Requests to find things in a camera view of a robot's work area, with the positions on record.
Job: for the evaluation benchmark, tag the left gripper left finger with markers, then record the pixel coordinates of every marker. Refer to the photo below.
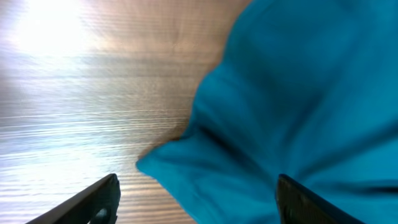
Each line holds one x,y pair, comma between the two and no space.
97,204

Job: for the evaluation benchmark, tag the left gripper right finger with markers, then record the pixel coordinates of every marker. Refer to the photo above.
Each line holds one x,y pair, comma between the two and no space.
299,205

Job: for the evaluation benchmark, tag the blue polo shirt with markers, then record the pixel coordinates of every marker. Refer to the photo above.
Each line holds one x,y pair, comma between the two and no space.
306,88

